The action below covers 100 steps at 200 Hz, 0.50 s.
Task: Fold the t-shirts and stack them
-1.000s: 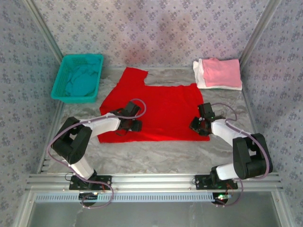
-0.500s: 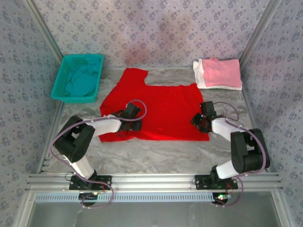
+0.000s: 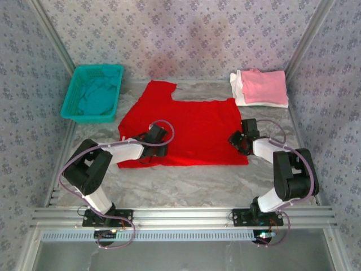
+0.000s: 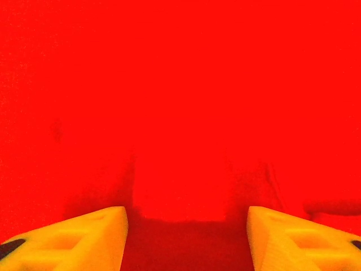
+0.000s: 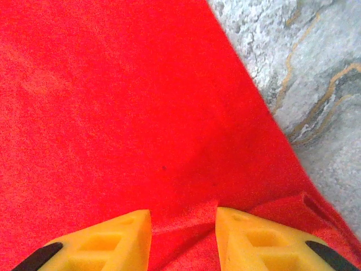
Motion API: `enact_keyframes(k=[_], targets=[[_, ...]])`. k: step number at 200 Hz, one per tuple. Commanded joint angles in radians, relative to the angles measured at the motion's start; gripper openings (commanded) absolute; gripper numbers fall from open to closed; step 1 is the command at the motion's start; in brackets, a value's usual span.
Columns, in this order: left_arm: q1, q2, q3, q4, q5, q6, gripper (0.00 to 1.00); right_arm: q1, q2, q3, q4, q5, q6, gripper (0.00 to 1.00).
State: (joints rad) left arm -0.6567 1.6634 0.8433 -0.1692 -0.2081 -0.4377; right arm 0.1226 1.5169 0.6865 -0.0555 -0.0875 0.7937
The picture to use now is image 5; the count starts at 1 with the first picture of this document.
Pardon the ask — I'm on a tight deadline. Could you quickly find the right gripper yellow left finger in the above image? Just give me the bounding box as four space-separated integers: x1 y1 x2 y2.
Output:
11 208 153 271

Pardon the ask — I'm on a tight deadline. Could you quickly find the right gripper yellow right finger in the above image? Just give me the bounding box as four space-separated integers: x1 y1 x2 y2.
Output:
215 207 359 271

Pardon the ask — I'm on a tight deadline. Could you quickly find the red t-shirt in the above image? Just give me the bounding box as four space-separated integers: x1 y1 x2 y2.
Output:
0 0 361 271

